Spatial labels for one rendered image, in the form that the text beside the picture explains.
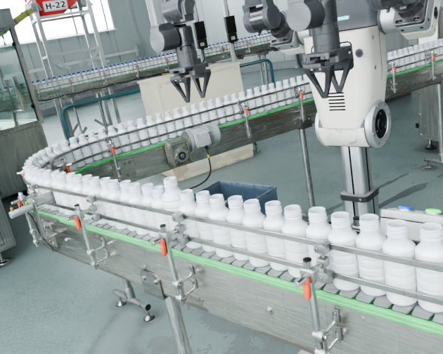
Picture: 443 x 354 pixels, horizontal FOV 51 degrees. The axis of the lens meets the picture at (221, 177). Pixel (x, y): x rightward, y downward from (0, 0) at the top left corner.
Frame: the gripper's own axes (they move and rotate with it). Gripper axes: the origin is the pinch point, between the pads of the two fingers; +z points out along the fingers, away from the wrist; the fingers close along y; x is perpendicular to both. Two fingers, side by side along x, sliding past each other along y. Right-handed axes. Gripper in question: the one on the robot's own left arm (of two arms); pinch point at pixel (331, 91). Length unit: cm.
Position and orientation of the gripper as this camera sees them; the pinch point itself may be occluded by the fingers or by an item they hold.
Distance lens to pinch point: 108.3
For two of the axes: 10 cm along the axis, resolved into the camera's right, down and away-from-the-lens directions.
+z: 1.8, 9.4, 3.0
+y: 6.8, -3.4, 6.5
